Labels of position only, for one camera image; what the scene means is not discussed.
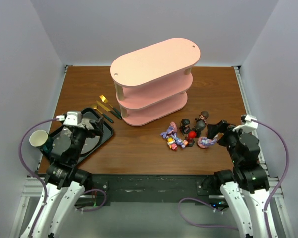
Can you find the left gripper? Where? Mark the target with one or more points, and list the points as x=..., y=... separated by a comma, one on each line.
x=90, y=126

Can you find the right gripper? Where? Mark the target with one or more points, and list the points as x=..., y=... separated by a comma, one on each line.
x=223, y=132

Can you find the brown haired hero figure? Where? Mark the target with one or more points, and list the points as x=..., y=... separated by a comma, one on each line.
x=203, y=116

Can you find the dark bat hero figure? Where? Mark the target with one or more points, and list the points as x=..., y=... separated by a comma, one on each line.
x=199, y=127

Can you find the red spider hero figure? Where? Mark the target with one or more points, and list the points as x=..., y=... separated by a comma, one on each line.
x=189, y=139

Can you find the black haired red figure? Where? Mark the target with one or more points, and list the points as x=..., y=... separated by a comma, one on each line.
x=185, y=126

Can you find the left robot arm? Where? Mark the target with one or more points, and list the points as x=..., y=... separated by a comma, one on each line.
x=63, y=183

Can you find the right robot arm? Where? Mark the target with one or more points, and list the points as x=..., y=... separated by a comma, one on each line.
x=245, y=187

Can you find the pink three-tier shelf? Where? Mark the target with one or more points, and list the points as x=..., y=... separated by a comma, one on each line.
x=152, y=82

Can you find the round deer pattern plate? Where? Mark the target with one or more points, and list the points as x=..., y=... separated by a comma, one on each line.
x=90, y=144

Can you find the purple bunny pink donut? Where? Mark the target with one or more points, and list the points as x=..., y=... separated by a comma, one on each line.
x=204, y=142

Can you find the purple bunny with cake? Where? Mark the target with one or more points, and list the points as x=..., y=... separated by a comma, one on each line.
x=179, y=142

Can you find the purple bunny pink cotton candy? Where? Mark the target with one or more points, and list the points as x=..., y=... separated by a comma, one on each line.
x=172, y=129

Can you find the dark green glass cup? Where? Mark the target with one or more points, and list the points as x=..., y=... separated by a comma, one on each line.
x=47, y=147

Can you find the ice cream cone bear toy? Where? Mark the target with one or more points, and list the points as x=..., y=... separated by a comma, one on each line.
x=171, y=142

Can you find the white paper cup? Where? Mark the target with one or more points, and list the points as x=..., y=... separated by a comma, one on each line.
x=38, y=138

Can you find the gold spoon green handle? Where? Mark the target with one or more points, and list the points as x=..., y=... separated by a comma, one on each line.
x=94, y=106

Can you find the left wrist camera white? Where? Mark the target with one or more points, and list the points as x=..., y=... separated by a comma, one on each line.
x=70, y=118

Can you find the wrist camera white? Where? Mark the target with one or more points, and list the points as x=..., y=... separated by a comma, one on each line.
x=70, y=118
x=249, y=124

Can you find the gold knife green handle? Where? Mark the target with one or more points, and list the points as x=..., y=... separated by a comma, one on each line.
x=105, y=109

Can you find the gold fork green handle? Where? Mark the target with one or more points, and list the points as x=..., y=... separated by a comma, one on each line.
x=104, y=100

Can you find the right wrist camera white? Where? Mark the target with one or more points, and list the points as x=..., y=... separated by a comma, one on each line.
x=249, y=124

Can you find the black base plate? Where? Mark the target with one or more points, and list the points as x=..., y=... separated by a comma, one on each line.
x=158, y=188

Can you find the aluminium frame rail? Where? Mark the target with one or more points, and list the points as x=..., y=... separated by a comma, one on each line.
x=277, y=203

